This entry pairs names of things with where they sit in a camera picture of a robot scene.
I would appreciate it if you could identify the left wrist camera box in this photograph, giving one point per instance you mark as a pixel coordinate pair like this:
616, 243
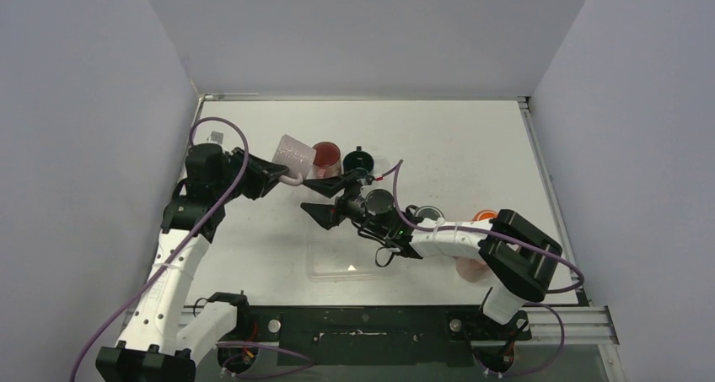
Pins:
215, 137

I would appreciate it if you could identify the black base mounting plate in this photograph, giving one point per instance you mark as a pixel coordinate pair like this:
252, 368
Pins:
381, 335

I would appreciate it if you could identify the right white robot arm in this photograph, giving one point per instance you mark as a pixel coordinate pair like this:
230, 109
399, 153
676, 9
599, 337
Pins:
521, 256

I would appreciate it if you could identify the pale pink faceted mug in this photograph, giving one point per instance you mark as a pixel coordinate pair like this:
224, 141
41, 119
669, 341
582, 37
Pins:
472, 270

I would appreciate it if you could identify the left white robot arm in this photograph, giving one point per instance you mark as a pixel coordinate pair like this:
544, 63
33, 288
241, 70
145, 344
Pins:
153, 346

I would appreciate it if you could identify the dark green mug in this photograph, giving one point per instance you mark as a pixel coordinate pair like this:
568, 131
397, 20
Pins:
358, 159

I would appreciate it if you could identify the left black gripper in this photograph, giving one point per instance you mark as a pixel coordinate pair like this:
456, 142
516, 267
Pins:
264, 176

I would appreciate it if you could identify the grey mug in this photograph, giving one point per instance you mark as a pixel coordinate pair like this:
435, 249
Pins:
425, 212

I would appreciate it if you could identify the clear plastic tray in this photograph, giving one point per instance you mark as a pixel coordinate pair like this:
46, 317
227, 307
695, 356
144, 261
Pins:
345, 253

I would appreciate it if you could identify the orange mug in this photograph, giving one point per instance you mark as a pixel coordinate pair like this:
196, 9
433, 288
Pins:
485, 214

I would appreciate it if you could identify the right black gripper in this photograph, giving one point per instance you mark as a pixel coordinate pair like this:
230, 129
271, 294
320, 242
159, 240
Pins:
341, 207

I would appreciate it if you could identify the lilac mug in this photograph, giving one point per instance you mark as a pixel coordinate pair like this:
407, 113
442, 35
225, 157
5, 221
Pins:
297, 156

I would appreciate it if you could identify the pink ghost pattern mug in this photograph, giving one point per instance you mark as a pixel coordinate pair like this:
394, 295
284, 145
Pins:
327, 160

